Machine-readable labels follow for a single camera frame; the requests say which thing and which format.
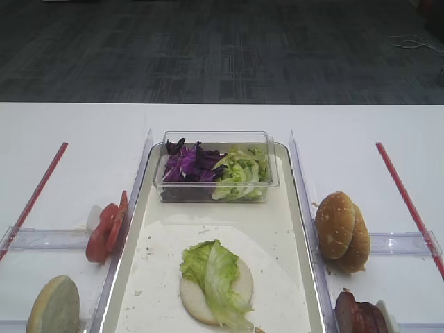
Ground right red tape strip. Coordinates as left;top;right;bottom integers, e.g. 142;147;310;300
375;142;443;277

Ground white cable on floor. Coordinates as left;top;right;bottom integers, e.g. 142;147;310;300
387;33;444;54

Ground metal serving tray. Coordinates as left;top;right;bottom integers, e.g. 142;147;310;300
102;145;324;332

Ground tomato slice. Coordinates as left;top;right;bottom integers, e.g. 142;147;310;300
119;190;128;220
85;227;110;264
99;203;119;253

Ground bottom bun on tray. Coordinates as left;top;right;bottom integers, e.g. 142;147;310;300
180;259;253;325

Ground left long acrylic divider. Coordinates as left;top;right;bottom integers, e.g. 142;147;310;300
84;130;153;332

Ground bun half left side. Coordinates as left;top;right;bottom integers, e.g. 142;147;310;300
26;275;80;333

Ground front tomato slice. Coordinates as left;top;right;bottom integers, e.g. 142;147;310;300
85;227;110;264

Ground purple cabbage leaves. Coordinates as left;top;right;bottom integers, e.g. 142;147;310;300
161;138;225;203

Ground green lettuce leaf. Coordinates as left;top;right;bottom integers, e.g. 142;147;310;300
180;239;254;332

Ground red tape strip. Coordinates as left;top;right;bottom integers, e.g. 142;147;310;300
375;142;443;277
1;142;69;259

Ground rear sesame bun top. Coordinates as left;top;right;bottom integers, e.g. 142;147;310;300
336;204;371;274

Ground sesame bun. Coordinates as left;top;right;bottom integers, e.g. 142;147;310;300
336;204;371;274
315;191;355;260

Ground long acrylic divider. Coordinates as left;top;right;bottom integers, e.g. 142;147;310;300
84;130;153;332
289;131;338;332

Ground front sesame bun top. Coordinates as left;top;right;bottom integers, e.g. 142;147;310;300
315;191;355;260

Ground meat patty slice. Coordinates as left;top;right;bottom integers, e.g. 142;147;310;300
335;291;357;333
352;302;378;333
372;305;389;333

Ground shredded green lettuce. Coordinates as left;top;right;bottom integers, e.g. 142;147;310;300
212;146;270;201

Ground left upper acrylic crossbar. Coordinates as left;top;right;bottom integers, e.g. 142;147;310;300
1;227;89;251

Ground left red tape strip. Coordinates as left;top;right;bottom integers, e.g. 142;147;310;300
1;142;69;259

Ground white patty holder block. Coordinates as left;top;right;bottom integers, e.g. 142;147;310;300
376;300;400;333

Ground clear plastic salad container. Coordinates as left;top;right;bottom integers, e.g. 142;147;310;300
153;131;280;203

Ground middle tomato slice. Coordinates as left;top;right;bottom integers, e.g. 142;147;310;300
99;203;119;253

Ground right long acrylic divider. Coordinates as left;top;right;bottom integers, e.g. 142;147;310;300
289;131;338;332

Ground back tomato slice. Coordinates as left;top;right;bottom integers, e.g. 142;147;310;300
119;190;128;220

